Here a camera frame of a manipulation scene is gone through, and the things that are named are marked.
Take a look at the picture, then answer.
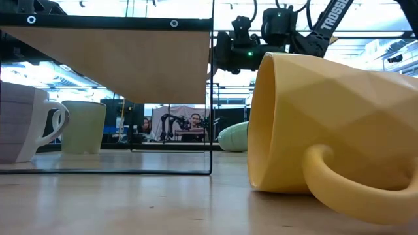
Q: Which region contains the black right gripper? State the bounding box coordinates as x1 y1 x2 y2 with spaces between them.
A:
214 15 269 75

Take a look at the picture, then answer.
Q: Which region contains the green ribbed mug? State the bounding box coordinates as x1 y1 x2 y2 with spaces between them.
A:
217 121 249 153

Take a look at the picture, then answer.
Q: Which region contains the yellow faceted mug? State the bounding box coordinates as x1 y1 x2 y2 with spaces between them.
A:
247 51 418 226

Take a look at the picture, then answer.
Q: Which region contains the white mug back row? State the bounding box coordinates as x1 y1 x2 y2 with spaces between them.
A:
52 100 107 155

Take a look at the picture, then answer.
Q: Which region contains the lavender mug white handle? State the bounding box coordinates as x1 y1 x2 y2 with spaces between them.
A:
0 81 71 164

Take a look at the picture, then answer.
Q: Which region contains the person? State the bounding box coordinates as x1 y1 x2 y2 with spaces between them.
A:
140 117 156 143
187 112 210 142

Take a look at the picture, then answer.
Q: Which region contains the white curtain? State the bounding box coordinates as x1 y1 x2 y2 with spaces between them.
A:
152 104 210 141

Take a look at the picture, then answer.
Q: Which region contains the wooden tray board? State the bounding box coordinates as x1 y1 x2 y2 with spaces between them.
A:
0 12 215 176

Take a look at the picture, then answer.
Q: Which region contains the black cabinet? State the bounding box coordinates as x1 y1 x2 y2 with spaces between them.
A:
100 99 145 144

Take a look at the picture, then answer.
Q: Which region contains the black overhead frame bar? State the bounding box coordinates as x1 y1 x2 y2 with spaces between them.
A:
212 29 418 40

